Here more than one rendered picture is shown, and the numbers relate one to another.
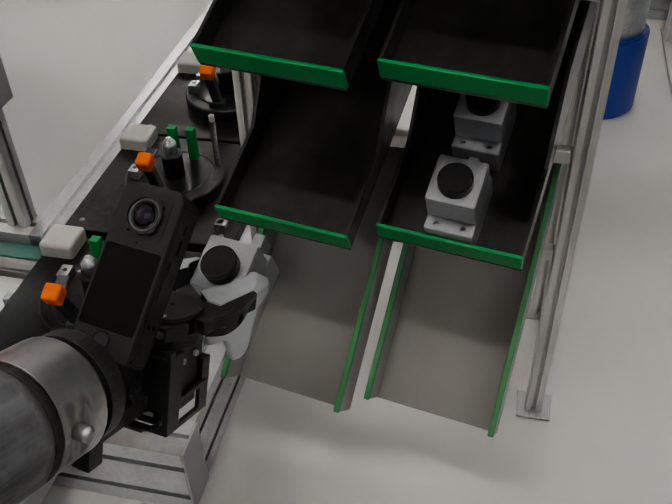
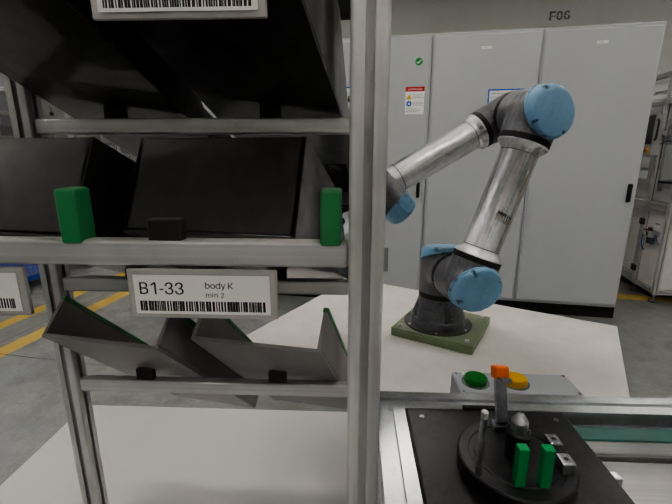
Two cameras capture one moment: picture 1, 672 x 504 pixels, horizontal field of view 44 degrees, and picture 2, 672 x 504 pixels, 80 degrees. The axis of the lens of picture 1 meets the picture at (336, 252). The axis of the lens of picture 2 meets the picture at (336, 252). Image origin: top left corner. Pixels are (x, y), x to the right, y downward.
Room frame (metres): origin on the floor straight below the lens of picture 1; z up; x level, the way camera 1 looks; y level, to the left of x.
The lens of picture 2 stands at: (1.11, -0.02, 1.36)
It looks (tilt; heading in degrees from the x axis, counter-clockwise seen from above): 14 degrees down; 169
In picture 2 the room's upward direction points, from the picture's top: straight up
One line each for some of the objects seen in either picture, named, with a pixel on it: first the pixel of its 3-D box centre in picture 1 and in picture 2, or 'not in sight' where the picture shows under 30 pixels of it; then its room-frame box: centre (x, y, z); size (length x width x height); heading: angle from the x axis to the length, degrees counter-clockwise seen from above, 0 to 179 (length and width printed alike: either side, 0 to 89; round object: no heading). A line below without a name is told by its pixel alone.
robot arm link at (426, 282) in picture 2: not in sight; (442, 267); (0.12, 0.48, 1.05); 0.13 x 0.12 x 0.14; 0
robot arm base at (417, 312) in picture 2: not in sight; (438, 305); (0.11, 0.48, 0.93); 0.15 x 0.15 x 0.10
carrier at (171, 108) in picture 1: (226, 76); not in sight; (1.22, 0.17, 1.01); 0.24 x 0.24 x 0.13; 76
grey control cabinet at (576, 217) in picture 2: not in sight; (570, 180); (-1.87, 2.59, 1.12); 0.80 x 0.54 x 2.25; 68
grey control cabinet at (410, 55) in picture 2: not in sight; (372, 177); (-2.50, 1.04, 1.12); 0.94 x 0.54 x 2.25; 68
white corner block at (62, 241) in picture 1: (65, 246); not in sight; (0.85, 0.36, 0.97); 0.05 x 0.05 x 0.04; 76
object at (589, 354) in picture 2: not in sight; (431, 340); (0.15, 0.44, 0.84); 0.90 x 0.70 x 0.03; 48
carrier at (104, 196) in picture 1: (172, 160); not in sight; (0.98, 0.23, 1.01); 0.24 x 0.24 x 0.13; 76
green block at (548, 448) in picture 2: (98, 254); (545, 466); (0.78, 0.29, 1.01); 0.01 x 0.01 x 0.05; 76
